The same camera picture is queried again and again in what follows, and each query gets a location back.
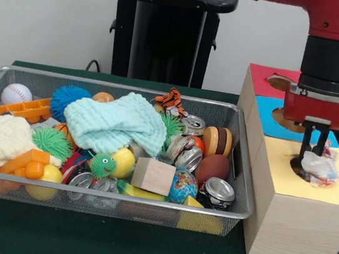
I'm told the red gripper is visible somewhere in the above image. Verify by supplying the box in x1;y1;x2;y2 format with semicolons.
276;82;339;166

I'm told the multicolour patterned cloth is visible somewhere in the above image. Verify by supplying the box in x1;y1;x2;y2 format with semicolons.
297;142;339;191

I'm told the mint green cloth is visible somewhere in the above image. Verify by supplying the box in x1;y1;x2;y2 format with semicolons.
58;83;173;161

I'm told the wooden box with three holes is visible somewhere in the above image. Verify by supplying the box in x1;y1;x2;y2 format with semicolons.
216;61;339;254

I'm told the shallow clear mesh bin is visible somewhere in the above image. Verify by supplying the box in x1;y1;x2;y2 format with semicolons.
0;64;269;240

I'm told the toy hamburger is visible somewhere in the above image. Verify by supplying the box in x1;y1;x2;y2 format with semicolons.
200;124;235;159

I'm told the orange ball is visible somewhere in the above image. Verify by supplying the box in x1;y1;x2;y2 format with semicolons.
188;135;208;155

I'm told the green spiky ball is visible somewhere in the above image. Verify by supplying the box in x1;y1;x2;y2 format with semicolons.
29;124;77;163
156;111;190;143

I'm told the plush tiger toy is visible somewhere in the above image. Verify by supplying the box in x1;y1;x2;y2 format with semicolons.
153;84;193;119

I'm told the plain wooden cube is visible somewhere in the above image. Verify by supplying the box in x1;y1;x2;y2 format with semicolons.
130;156;178;197

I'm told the large dark green tablecloth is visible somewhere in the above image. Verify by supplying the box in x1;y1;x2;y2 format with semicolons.
0;58;339;254

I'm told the blue spiky ball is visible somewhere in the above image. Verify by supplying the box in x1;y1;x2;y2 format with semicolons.
48;82;95;126

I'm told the white baseball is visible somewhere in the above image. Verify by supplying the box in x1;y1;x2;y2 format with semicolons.
0;81;35;108

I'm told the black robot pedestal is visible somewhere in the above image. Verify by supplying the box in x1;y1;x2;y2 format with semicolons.
97;0;238;93

